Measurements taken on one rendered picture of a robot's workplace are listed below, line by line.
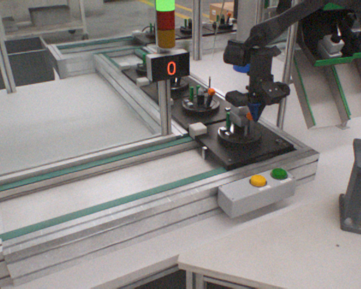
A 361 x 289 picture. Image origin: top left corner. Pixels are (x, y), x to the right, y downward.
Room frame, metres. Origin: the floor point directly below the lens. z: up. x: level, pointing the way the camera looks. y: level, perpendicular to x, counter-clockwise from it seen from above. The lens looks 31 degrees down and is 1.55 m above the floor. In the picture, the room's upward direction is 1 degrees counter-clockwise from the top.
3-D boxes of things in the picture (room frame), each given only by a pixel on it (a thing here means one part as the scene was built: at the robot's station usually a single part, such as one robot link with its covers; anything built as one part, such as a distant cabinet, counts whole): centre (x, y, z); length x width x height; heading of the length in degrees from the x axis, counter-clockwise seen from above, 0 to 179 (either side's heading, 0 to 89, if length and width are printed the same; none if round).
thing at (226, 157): (1.03, -0.20, 0.96); 0.24 x 0.24 x 0.02; 25
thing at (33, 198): (0.93, 0.09, 0.91); 0.84 x 0.28 x 0.10; 115
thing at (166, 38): (1.06, 0.03, 1.28); 0.05 x 0.05 x 0.05
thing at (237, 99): (0.97, -0.23, 1.17); 0.19 x 0.06 x 0.08; 115
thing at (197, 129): (1.08, -0.07, 0.97); 0.05 x 0.05 x 0.04; 25
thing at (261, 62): (0.97, -0.23, 1.25); 0.09 x 0.06 x 0.07; 55
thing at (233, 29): (2.57, -0.32, 1.01); 0.24 x 0.24 x 0.13; 25
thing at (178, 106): (1.26, -0.09, 1.01); 0.24 x 0.24 x 0.13; 25
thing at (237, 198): (0.80, -0.21, 0.93); 0.21 x 0.07 x 0.06; 115
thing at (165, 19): (1.06, 0.03, 1.33); 0.05 x 0.05 x 0.05
